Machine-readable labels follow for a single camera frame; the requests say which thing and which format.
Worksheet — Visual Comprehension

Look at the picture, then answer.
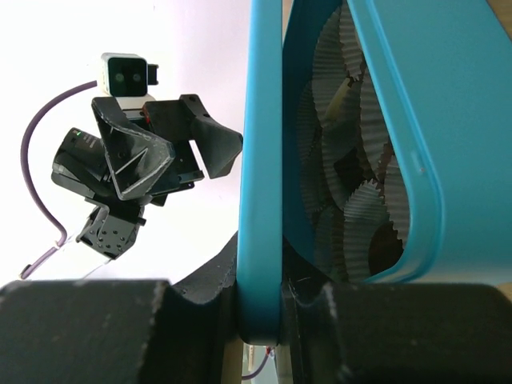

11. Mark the blue tin box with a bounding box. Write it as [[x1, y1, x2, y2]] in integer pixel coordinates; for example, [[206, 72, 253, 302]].
[[283, 1, 511, 285]]

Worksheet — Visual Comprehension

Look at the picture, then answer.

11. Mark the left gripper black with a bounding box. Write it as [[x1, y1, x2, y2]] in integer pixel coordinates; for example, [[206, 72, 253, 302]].
[[91, 94, 243, 206]]

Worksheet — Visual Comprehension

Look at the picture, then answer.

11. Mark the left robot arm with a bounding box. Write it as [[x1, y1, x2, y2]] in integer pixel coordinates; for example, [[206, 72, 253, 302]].
[[51, 94, 243, 260]]

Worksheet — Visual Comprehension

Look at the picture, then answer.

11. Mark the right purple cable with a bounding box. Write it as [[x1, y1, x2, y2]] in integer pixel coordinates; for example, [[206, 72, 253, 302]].
[[241, 346, 277, 380]]

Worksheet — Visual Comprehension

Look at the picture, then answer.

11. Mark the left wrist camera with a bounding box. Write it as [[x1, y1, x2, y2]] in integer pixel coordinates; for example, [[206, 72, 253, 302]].
[[98, 52, 159, 110]]

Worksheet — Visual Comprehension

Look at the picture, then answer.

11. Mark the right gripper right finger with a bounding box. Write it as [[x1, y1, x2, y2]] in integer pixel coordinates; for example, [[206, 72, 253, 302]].
[[279, 245, 511, 383]]

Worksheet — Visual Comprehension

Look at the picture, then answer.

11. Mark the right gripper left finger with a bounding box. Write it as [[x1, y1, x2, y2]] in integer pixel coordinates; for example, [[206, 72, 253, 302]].
[[1, 238, 240, 383]]

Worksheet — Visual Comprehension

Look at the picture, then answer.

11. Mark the blue tin lid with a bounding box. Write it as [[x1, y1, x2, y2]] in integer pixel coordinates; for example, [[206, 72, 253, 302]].
[[236, 1, 282, 346]]

